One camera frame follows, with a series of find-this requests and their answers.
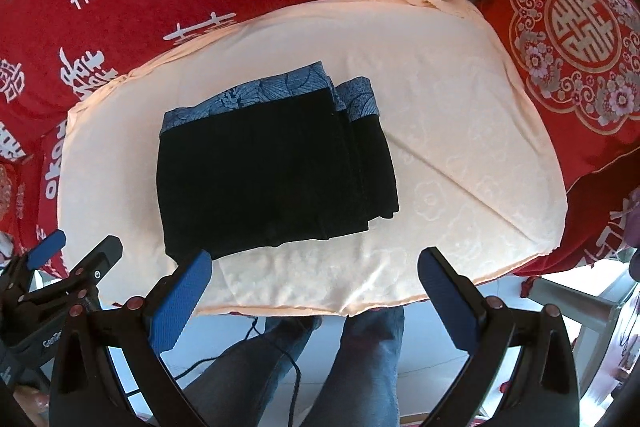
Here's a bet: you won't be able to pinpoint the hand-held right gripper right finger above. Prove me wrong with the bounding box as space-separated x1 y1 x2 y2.
417 246 587 427

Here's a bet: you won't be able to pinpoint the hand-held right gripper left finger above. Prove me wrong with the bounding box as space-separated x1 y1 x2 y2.
49 249 214 427

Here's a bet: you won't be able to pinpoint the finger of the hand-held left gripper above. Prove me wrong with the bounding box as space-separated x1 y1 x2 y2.
64 235 124 304
0 229 68 308

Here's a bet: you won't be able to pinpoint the black pants with blue waistband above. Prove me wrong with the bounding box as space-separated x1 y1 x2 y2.
155 61 400 262

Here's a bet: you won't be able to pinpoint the person's left leg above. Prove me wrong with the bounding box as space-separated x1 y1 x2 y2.
184 313 322 427

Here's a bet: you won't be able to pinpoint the person's leg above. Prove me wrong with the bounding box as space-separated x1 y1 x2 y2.
184 313 322 427
294 306 406 427

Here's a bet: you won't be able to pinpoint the person's right leg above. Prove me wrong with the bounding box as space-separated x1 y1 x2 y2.
294 306 406 427

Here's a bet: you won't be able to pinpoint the peach patterned cloth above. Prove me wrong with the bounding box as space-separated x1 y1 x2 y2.
52 0 569 319

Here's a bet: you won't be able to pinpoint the red floral pillow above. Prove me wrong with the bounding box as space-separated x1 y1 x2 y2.
476 0 640 190

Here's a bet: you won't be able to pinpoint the black cable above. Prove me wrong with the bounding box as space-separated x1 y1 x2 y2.
124 314 302 427

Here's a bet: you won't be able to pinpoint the pale grey furniture frame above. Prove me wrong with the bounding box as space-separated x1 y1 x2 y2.
522 257 640 390

